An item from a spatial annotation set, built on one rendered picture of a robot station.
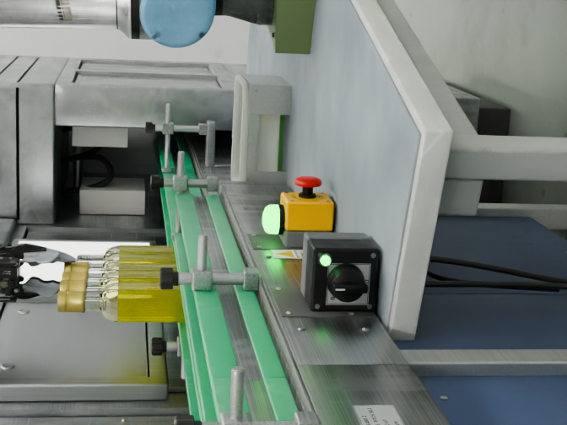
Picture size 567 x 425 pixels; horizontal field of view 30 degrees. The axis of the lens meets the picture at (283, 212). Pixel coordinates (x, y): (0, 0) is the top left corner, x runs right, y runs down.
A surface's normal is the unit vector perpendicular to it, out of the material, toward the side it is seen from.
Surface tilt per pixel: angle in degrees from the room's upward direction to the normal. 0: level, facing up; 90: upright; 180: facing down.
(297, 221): 90
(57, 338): 90
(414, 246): 90
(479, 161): 90
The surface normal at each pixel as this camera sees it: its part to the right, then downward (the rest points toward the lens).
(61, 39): 0.14, 0.24
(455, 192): 0.12, 0.50
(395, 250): -0.99, -0.02
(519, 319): 0.05, -0.97
